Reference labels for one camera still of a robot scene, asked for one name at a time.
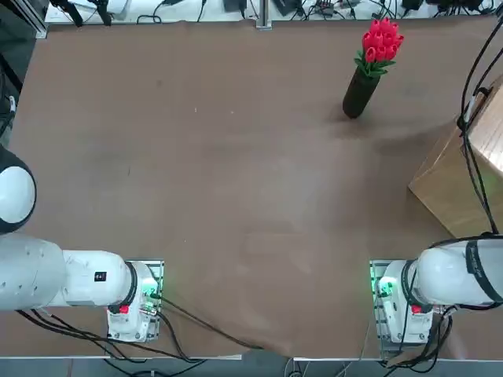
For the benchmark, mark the black cylindrical vase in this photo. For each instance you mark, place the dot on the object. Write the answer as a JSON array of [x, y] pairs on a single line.
[[357, 98]]

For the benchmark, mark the black power adapter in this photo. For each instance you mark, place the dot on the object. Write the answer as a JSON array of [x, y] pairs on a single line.
[[235, 4], [287, 6], [412, 4]]

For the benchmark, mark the aluminium profile rail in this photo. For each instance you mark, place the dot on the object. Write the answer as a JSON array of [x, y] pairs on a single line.
[[37, 27]]

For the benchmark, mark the aluminium profile post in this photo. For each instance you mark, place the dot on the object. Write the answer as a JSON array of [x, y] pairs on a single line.
[[264, 19]]

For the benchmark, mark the black hub orange ports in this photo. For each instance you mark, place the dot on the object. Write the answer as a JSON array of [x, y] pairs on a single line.
[[324, 9]]

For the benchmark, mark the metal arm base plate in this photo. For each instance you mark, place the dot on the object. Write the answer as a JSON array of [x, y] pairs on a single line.
[[159, 271], [379, 330]]

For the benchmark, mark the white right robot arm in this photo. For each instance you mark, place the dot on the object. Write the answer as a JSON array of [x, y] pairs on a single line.
[[444, 275]]

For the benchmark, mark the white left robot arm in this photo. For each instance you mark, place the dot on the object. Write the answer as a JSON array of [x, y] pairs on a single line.
[[90, 282]]

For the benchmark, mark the red tulip bouquet green leaves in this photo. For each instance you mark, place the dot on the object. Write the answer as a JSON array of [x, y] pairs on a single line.
[[383, 39]]

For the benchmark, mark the wooden drawer box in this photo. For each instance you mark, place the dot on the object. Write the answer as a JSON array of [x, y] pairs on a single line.
[[444, 188]]

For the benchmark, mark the black tripod leg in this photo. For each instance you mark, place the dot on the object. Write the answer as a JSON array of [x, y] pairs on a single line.
[[74, 15], [105, 17]]

